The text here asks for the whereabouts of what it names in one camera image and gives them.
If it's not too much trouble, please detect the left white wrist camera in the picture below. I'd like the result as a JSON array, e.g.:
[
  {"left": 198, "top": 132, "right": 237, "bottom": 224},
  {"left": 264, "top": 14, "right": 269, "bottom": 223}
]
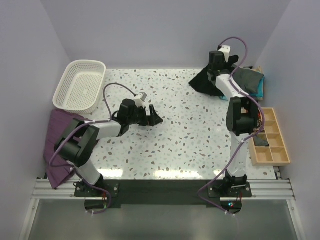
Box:
[{"left": 133, "top": 92, "right": 148, "bottom": 108}]

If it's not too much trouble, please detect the black t shirt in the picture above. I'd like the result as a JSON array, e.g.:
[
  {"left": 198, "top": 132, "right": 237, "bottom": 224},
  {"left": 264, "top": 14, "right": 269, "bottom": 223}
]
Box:
[{"left": 189, "top": 65, "right": 224, "bottom": 97}]

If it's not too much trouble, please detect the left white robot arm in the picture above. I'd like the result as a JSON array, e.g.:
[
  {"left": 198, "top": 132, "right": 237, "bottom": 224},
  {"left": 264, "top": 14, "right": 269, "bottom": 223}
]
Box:
[{"left": 49, "top": 99, "right": 163, "bottom": 196}]

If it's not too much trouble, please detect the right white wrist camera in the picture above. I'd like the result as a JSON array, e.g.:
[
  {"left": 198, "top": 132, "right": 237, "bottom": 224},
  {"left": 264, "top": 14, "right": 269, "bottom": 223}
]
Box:
[{"left": 217, "top": 44, "right": 231, "bottom": 63}]

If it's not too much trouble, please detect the purple cloth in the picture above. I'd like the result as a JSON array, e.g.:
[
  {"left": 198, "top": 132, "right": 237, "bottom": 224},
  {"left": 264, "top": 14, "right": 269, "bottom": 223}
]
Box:
[{"left": 43, "top": 109, "right": 84, "bottom": 189}]

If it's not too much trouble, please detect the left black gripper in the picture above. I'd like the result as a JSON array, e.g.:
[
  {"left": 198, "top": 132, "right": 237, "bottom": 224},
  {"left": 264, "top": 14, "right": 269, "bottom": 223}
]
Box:
[{"left": 127, "top": 104, "right": 163, "bottom": 127}]

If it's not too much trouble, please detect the wooden compartment tray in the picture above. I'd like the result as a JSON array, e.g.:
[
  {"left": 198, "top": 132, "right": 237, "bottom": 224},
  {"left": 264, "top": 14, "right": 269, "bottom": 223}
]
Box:
[{"left": 248, "top": 107, "right": 291, "bottom": 167}]

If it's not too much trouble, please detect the red patterned cloth in tray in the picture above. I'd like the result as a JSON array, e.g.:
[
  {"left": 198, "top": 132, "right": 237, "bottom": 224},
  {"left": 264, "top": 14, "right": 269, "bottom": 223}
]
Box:
[{"left": 254, "top": 109, "right": 265, "bottom": 133}]

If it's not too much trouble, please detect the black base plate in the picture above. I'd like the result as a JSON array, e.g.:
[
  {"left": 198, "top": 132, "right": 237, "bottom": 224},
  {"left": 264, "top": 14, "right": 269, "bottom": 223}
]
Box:
[{"left": 73, "top": 179, "right": 253, "bottom": 214}]

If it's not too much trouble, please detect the teal folded t shirt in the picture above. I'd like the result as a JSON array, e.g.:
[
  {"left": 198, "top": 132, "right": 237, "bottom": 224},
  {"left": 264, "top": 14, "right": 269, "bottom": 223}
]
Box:
[{"left": 233, "top": 74, "right": 265, "bottom": 99}]

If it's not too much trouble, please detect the white plastic basket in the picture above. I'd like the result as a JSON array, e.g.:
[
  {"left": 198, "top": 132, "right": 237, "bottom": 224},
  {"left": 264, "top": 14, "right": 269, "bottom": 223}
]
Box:
[{"left": 52, "top": 59, "right": 107, "bottom": 115}]

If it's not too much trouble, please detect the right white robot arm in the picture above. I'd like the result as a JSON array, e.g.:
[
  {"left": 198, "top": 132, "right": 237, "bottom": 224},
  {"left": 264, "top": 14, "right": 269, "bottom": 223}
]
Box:
[{"left": 207, "top": 46, "right": 259, "bottom": 198}]

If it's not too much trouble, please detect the grey folded t shirt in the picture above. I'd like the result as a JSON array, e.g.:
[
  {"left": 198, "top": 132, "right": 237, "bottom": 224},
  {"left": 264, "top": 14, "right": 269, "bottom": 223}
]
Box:
[{"left": 233, "top": 68, "right": 264, "bottom": 95}]

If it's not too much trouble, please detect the grey cloth in tray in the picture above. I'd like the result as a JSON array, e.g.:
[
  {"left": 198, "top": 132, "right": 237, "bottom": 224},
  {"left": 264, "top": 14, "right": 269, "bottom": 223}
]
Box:
[{"left": 253, "top": 134, "right": 270, "bottom": 147}]

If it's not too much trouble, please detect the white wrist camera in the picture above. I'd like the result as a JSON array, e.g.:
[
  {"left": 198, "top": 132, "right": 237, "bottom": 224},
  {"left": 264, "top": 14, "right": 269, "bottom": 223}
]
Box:
[
  {"left": 133, "top": 92, "right": 148, "bottom": 108},
  {"left": 217, "top": 44, "right": 231, "bottom": 63}
]

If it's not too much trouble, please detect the aluminium rail frame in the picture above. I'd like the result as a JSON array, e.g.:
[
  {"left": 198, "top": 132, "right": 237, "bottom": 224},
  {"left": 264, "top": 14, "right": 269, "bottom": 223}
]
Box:
[{"left": 20, "top": 176, "right": 306, "bottom": 240}]

